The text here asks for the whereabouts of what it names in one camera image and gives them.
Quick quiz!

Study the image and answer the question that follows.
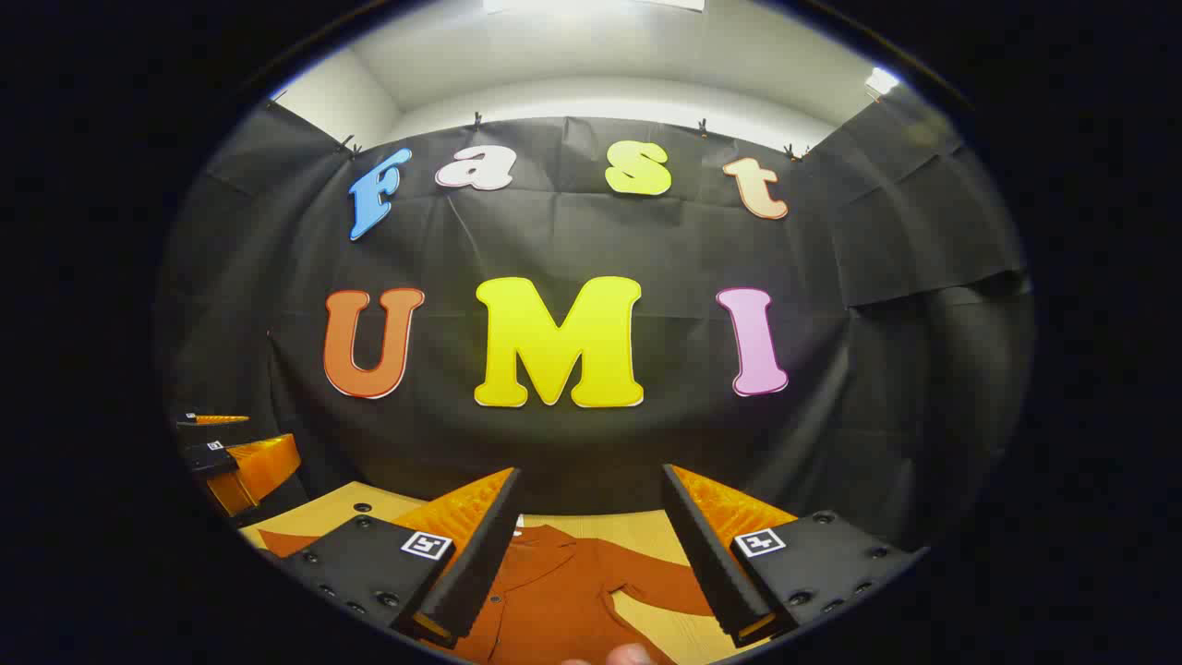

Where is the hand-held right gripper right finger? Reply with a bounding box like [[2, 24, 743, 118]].
[[661, 464, 930, 648]]

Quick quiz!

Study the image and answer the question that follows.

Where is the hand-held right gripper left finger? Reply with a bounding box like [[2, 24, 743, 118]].
[[277, 466, 524, 649]]

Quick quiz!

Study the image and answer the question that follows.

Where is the rust orange button shirt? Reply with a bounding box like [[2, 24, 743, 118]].
[[259, 522, 717, 665]]

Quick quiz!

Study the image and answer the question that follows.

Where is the black backdrop cloth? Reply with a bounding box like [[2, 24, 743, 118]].
[[157, 88, 1035, 555]]

